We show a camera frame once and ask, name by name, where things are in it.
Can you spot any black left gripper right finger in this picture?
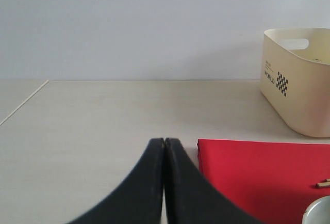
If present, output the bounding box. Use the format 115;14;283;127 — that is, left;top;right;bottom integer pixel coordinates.
163;138;261;224

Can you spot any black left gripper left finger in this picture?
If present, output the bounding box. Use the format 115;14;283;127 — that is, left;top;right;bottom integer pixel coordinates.
70;138;164;224

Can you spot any red table cloth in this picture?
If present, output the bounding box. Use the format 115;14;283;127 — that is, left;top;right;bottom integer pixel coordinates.
197;139;329;223

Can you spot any pale green ceramic bowl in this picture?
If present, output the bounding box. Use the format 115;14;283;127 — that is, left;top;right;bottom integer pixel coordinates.
301;196;330;224

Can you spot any cream plastic bin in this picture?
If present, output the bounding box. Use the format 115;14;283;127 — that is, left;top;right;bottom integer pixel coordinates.
259;28;329;138

